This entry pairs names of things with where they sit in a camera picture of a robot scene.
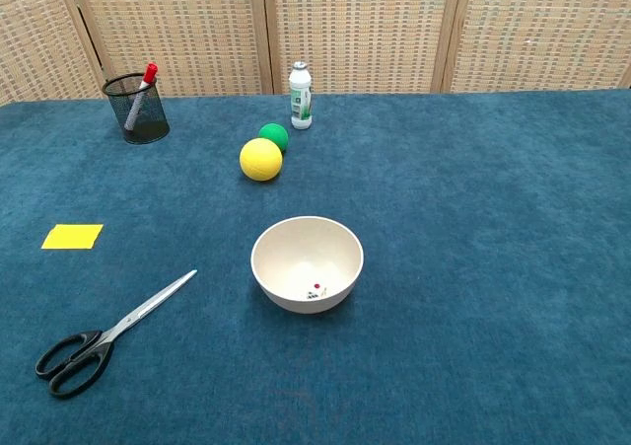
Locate blue table cloth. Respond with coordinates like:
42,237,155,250
0,87,631,445

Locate small white plastic bottle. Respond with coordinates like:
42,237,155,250
289,61,314,131

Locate black-handled scissors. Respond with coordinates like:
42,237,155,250
35,268,198,400

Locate yellow ball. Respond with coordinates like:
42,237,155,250
239,137,284,183

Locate yellow sticky note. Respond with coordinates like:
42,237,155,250
40,223,105,251

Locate cream white bowl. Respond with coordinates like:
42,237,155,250
249,215,365,315

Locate red-capped white marker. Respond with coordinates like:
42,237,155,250
123,62,160,132

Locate woven folding screen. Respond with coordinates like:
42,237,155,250
0,0,631,107

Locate green ball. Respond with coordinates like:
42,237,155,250
257,122,290,153

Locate black mesh pen holder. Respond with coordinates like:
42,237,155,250
102,72,172,145

